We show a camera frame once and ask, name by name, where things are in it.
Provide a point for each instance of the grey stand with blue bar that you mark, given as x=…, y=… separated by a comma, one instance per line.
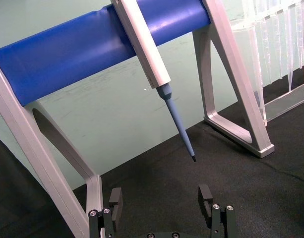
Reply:
x=67, y=62

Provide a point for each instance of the white pipette with blue shaft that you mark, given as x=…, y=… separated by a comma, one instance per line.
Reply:
x=146, y=49

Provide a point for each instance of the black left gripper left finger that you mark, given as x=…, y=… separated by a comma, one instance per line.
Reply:
x=116, y=205

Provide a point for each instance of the black table cloth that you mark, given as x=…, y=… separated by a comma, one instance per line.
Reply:
x=166, y=198

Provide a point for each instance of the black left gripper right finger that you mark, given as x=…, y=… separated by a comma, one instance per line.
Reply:
x=204, y=198

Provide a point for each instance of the clear plastic rack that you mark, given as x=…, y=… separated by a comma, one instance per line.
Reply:
x=278, y=37

